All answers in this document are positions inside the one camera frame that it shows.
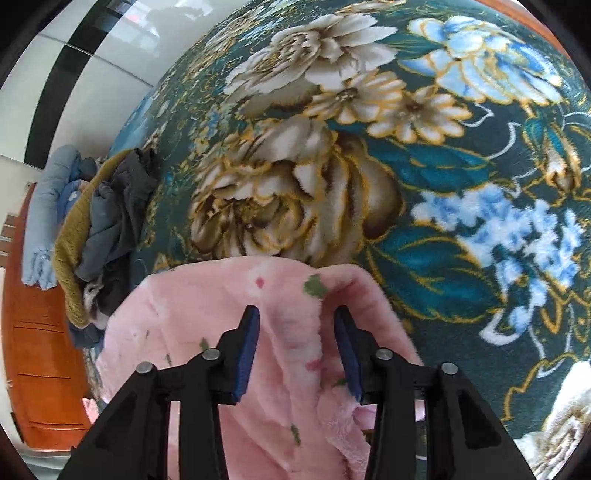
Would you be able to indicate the folded grey-blue quilt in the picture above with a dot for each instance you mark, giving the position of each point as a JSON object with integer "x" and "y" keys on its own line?
{"x": 44, "y": 217}

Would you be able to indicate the white wardrobe with black band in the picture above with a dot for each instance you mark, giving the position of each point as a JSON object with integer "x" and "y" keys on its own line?
{"x": 115, "y": 46}

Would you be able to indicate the pink floral fleece pajama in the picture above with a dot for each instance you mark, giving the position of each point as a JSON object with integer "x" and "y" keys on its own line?
{"x": 258, "y": 323}

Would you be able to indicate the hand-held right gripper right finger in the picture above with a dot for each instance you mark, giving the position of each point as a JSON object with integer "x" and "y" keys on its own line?
{"x": 348, "y": 355}

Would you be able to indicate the grey pants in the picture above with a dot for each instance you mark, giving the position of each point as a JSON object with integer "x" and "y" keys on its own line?
{"x": 120, "y": 217}

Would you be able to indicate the folded cartoon print quilt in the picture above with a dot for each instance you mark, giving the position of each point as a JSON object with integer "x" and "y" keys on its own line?
{"x": 83, "y": 180}

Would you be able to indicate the dark grey garment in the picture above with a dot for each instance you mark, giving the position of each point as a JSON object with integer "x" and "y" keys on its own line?
{"x": 87, "y": 334}

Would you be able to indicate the teal floral bed blanket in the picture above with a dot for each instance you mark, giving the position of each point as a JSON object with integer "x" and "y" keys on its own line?
{"x": 415, "y": 138}

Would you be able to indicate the beige fleece garment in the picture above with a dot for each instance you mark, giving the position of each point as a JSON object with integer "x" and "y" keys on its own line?
{"x": 92, "y": 300}

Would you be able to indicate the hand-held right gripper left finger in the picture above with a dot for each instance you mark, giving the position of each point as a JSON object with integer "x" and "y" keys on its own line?
{"x": 247, "y": 355}

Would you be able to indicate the wooden headboard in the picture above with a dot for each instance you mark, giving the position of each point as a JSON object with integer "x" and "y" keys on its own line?
{"x": 41, "y": 346}

